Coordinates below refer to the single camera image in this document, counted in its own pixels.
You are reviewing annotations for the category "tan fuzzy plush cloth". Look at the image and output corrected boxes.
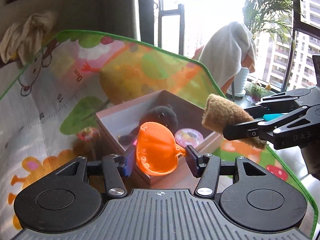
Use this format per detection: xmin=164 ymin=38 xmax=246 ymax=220
xmin=202 ymin=94 xmax=267 ymax=150

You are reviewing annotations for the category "pink round toy compact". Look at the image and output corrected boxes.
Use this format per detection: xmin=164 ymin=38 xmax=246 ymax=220
xmin=175 ymin=128 xmax=203 ymax=148

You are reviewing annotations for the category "orange plastic toy shell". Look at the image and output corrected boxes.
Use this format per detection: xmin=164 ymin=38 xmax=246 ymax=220
xmin=136 ymin=122 xmax=186 ymax=176

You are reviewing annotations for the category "black plush toy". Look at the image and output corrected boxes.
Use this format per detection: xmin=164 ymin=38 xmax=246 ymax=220
xmin=118 ymin=105 xmax=178 ymax=146

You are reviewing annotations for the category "white draped towel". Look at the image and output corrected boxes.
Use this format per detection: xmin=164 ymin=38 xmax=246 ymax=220
xmin=198 ymin=22 xmax=256 ymax=94

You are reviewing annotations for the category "colourful cartoon play mat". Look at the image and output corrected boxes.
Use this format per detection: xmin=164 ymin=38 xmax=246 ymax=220
xmin=1 ymin=30 xmax=315 ymax=239

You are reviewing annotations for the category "potted palm plant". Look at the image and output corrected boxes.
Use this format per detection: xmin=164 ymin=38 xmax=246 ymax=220
xmin=242 ymin=0 xmax=300 ymax=43

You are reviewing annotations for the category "cream crumpled cloth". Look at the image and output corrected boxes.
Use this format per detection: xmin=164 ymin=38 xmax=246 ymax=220
xmin=1 ymin=11 xmax=57 ymax=64

